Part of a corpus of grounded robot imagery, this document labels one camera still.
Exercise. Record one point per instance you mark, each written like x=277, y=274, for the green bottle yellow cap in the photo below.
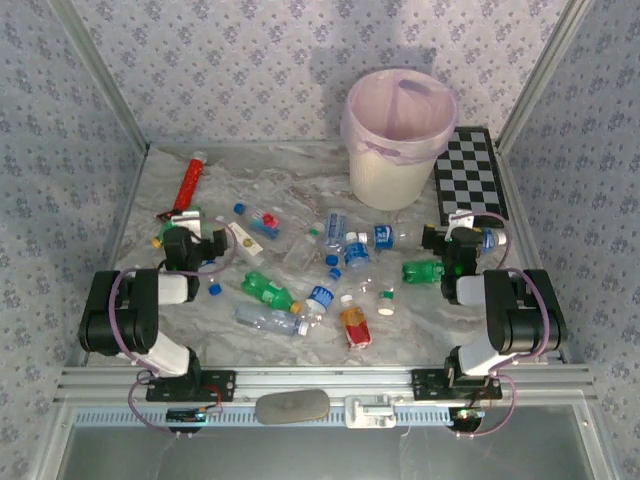
x=165, y=234

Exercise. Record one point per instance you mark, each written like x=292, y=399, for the green plastic bottle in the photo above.
x=422, y=272

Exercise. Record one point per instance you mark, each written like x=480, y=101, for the small clear bottle blue cap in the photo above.
x=240, y=208

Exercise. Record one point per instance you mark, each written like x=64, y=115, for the blue label water bottle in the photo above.
x=495, y=239

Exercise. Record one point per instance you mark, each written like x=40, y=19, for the clear bottle blue red label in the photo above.
x=265, y=225

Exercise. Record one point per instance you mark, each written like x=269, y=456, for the blue label bottle white cap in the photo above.
x=357, y=255
x=385, y=237

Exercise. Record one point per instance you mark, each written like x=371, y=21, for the clear bottle green label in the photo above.
x=386, y=300

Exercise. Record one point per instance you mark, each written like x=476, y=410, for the small clear plastic piece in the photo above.
x=367, y=286

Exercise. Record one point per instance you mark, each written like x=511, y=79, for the orange juice bottle red label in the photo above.
x=356, y=325

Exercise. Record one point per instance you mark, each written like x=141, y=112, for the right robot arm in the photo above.
x=525, y=310

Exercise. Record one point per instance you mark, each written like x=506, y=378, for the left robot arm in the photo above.
x=125, y=310

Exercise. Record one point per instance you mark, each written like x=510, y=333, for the cream plastic waste bin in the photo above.
x=385, y=185

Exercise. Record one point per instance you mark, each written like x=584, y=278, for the purple bin liner bag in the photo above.
x=400, y=110

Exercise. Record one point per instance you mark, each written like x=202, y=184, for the black red triangular tag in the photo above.
x=166, y=216

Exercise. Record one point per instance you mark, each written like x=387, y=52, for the red glitter tube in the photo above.
x=190, y=180

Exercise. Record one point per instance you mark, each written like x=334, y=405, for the green bottle orange cap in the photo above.
x=265, y=290

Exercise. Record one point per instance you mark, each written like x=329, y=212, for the black grey checkerboard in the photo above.
x=470, y=175

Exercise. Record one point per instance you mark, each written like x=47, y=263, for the clear bottle green cap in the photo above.
x=302, y=250

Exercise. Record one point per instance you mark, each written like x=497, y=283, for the pale blue water bottle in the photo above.
x=265, y=320

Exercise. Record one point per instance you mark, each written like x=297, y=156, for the clear bottle blue print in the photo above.
x=336, y=230

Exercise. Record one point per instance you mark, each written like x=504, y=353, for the crushed bottle blue label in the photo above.
x=320, y=296

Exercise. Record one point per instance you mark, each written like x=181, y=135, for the small circuit board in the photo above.
x=467, y=415
x=187, y=415

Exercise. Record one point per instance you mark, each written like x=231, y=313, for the grey oval pad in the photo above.
x=292, y=407

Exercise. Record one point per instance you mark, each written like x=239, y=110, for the grey metal panel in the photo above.
x=320, y=455

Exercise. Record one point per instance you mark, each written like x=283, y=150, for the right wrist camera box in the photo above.
x=461, y=220

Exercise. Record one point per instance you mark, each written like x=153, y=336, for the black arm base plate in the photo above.
x=225, y=385
x=425, y=385

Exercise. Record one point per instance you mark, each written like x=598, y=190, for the aluminium frame rail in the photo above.
x=320, y=380

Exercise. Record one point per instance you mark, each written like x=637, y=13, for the white plastic bracket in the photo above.
x=370, y=415

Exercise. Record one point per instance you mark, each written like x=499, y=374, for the aluminium frame post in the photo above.
x=540, y=75
x=107, y=75

